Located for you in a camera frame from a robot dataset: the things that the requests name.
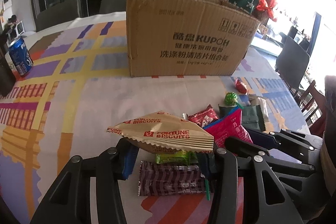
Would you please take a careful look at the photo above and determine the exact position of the dark green snack packet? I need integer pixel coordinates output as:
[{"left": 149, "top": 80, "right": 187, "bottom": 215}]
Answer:
[{"left": 219, "top": 105, "right": 266, "bottom": 132}]

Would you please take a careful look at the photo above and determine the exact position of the pink red snack bag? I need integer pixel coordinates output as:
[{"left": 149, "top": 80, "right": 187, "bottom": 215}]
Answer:
[{"left": 203, "top": 109, "right": 253, "bottom": 148}]

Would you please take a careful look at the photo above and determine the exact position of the green lollipop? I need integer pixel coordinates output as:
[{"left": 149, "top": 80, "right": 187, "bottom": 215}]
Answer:
[{"left": 224, "top": 92, "right": 244, "bottom": 109}]

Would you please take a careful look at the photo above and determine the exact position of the beige Fortune Biscuits packet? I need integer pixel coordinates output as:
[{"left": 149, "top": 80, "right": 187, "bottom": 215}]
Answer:
[{"left": 106, "top": 111, "right": 214, "bottom": 154}]

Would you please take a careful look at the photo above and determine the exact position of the green small snack packet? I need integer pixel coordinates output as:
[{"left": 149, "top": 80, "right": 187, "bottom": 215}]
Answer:
[{"left": 155, "top": 151, "right": 198, "bottom": 165}]

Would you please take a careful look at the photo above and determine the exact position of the white clear snack packet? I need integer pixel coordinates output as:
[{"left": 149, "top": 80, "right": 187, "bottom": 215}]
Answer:
[{"left": 248, "top": 95, "right": 269, "bottom": 122}]

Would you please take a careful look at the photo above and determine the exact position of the dark chair right side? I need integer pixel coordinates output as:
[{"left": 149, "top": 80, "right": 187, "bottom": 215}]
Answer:
[{"left": 275, "top": 36, "right": 310, "bottom": 90}]

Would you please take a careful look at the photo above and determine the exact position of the purple striped snack bar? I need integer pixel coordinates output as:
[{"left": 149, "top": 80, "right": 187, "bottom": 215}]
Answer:
[{"left": 138, "top": 161, "right": 210, "bottom": 196}]

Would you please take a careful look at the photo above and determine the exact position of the red heart snack packet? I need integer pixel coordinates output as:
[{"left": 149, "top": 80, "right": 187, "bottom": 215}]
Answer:
[{"left": 188, "top": 105, "right": 219, "bottom": 128}]

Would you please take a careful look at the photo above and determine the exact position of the red wrapped candy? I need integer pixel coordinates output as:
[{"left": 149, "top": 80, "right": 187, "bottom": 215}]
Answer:
[{"left": 235, "top": 79, "right": 248, "bottom": 95}]

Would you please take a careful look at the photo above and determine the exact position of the colourful patterned tablecloth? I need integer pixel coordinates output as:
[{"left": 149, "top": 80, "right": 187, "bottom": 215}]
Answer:
[{"left": 1, "top": 13, "right": 309, "bottom": 223}]

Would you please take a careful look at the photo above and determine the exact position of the black mug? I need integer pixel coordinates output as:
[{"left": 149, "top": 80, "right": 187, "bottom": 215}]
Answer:
[{"left": 0, "top": 56, "right": 16, "bottom": 97}]

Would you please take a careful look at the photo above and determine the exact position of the red ribbon bow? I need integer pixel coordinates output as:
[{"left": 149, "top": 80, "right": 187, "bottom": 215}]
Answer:
[{"left": 256, "top": 0, "right": 277, "bottom": 22}]

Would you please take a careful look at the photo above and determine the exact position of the blue Pepsi can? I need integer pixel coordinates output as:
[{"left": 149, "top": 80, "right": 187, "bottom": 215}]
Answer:
[{"left": 9, "top": 36, "right": 34, "bottom": 77}]

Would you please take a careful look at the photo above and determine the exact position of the brown cardboard box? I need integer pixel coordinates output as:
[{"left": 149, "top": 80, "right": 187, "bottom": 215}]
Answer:
[{"left": 126, "top": 0, "right": 260, "bottom": 77}]

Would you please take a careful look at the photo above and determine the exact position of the dark grey dining chair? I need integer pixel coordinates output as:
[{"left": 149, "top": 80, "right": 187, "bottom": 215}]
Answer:
[
  {"left": 99, "top": 0, "right": 126, "bottom": 14},
  {"left": 35, "top": 0, "right": 80, "bottom": 32}
]

